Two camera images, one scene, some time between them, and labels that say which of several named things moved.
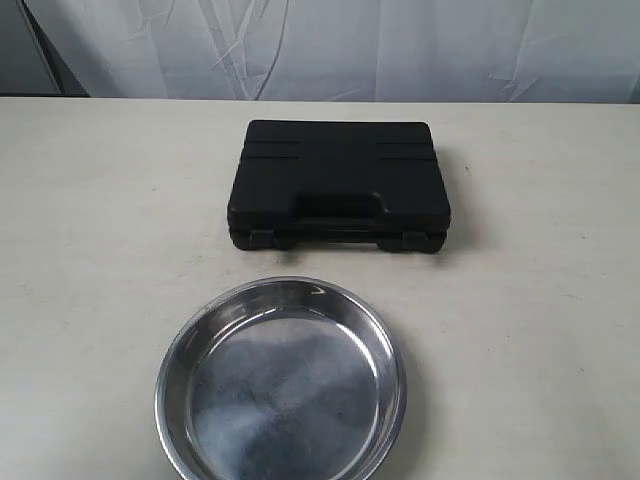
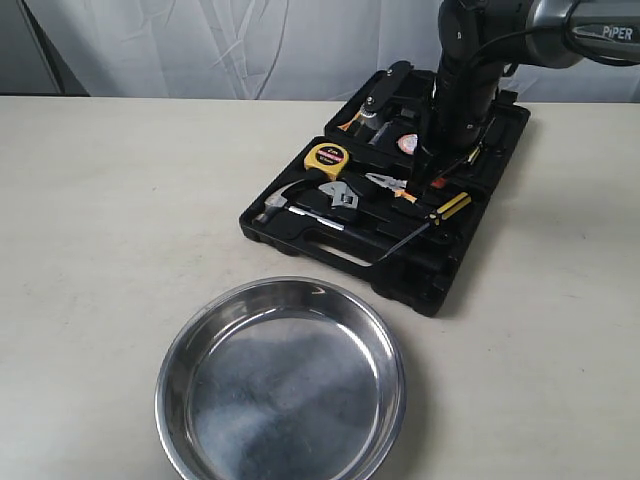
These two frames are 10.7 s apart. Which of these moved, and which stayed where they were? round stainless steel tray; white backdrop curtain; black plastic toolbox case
Moved: black plastic toolbox case
Stayed: white backdrop curtain; round stainless steel tray
